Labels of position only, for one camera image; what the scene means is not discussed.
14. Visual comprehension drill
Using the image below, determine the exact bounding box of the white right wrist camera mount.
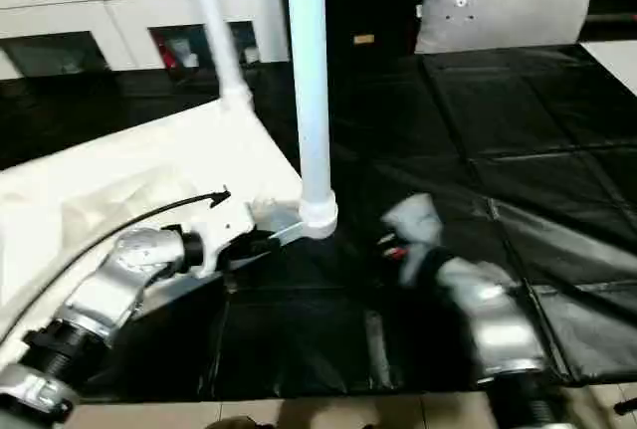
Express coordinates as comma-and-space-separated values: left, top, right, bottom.
380, 194, 445, 263

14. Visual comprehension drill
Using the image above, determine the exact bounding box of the black furniture with yellow label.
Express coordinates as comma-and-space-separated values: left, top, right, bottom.
289, 0, 431, 64

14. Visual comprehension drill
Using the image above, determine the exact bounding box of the white flat panel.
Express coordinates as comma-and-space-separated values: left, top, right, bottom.
581, 41, 637, 94

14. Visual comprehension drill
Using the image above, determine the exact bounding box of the grey cushion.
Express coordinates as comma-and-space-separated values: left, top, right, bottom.
413, 0, 596, 56

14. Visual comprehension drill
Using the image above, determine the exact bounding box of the white plastic table leg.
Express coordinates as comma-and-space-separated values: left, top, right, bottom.
283, 0, 340, 241
184, 0, 256, 111

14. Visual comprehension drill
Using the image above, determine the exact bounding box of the black work mat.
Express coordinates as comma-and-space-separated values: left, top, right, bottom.
0, 43, 637, 405

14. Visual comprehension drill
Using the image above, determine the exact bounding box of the white plastic table top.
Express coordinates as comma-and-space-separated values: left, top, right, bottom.
0, 99, 339, 338

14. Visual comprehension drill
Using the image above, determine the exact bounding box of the white glass-door cabinet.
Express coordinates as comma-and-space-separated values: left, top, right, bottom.
0, 0, 292, 80

